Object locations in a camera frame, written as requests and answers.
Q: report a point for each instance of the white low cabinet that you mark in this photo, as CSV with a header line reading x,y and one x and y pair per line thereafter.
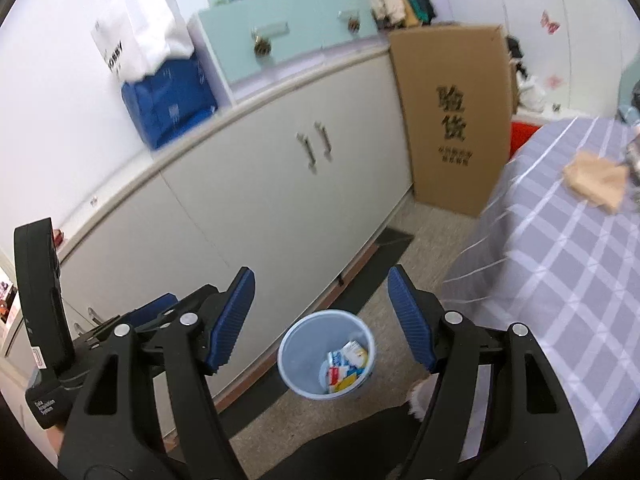
x,y
250,185

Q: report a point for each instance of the dark clothes heap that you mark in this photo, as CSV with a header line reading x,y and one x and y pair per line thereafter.
x,y
514,52

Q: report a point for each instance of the pinecone drawer ornament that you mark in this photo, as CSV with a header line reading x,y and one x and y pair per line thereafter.
x,y
354,24
261,46

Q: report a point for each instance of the dark blue snack wrapper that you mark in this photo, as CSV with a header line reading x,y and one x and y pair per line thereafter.
x,y
339,360

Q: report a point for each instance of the brown paper piece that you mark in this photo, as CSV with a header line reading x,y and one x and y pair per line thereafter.
x,y
595,180

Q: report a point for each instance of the red object on counter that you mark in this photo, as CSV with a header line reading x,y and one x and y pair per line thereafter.
x,y
58,237

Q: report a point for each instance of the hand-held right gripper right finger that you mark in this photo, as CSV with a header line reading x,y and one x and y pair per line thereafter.
x,y
410,315

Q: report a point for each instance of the pink butterfly sticker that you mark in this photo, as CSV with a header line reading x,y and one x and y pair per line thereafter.
x,y
550,21

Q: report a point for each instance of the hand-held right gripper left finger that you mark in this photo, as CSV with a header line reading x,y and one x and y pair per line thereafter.
x,y
230,320

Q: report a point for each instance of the mint drawer unit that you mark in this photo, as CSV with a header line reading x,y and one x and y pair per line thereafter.
x,y
300,15

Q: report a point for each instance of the white plastic bag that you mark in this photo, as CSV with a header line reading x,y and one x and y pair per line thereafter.
x,y
532,95

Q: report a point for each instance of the red plastic stool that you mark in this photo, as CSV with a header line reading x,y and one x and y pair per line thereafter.
x,y
522,137

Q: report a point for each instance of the grey checked tablecloth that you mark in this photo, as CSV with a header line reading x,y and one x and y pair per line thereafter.
x,y
550,285

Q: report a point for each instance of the white paper bag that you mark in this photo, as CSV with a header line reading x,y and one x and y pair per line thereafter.
x,y
135,25

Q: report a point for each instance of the mint bunk bed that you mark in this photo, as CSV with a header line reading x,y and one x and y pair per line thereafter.
x,y
631,85

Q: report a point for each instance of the tan hanging garment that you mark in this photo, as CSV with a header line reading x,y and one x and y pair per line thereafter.
x,y
410,17

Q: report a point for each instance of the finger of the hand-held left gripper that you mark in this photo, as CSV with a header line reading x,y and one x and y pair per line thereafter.
x,y
175,307
150,307

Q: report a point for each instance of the white wardrobe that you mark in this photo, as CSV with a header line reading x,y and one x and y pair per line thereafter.
x,y
500,0

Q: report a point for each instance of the pink flower sticker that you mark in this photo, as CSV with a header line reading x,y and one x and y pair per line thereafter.
x,y
552,81

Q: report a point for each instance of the tall cardboard box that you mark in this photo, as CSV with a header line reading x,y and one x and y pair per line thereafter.
x,y
450,110

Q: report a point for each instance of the light blue plastic wastebasket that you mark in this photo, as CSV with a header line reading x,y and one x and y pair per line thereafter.
x,y
300,355

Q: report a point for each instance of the blue plastic packet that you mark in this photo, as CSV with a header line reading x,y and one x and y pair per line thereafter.
x,y
165,100

